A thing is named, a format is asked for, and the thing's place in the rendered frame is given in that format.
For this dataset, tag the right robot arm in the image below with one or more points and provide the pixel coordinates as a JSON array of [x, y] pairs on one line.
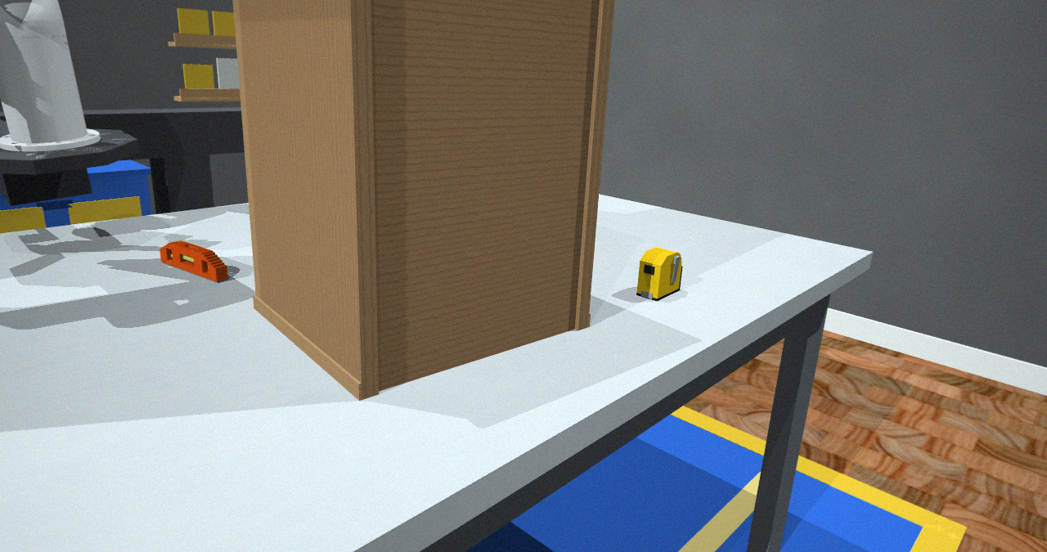
[[38, 89]]

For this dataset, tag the yellow tape measure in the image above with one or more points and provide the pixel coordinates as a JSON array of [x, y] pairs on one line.
[[659, 274]]

